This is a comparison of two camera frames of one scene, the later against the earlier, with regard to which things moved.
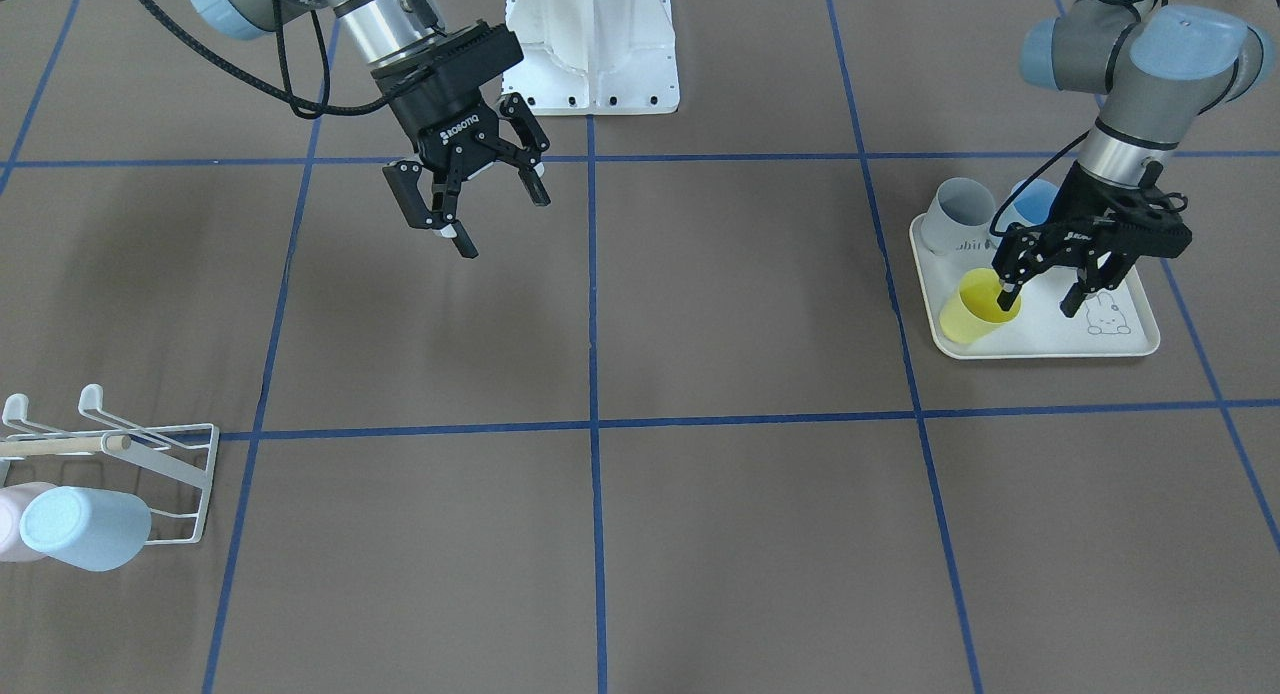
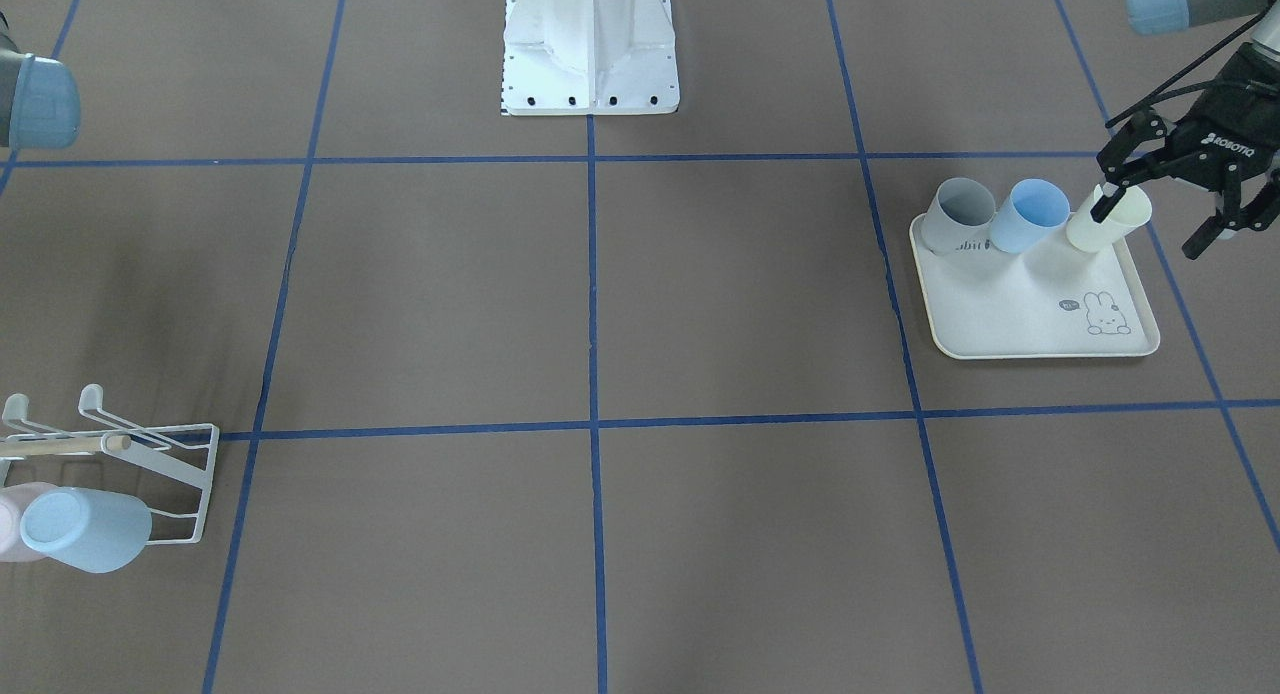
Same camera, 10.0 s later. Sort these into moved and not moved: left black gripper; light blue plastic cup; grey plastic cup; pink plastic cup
Moved: left black gripper
Not moved: grey plastic cup; light blue plastic cup; pink plastic cup
